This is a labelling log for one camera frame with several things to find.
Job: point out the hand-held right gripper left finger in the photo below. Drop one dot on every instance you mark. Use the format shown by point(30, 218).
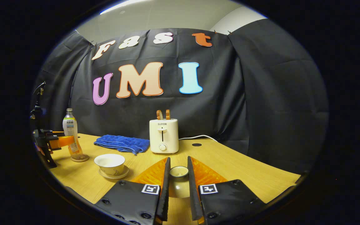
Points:
point(166, 193)

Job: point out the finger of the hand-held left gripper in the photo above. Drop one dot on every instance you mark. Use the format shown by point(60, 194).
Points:
point(62, 141)

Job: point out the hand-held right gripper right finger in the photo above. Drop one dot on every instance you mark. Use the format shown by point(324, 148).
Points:
point(192, 193)

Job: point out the cream teacup lid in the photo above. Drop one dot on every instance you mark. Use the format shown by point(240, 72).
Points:
point(179, 184)

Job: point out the round cork coaster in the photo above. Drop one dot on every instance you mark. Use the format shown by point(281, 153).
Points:
point(84, 158)

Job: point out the cream teacup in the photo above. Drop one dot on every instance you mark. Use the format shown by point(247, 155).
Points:
point(109, 165)

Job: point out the cream saucer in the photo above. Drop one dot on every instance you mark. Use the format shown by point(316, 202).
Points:
point(124, 174)

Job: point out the blue towel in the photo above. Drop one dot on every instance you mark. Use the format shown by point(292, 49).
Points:
point(120, 142)

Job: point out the white toaster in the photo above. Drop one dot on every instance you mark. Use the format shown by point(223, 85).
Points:
point(163, 136)

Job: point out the brown bread slice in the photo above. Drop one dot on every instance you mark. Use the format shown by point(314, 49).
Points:
point(167, 114)
point(159, 115)

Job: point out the black backdrop cloth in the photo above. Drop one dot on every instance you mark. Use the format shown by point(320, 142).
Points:
point(230, 103)

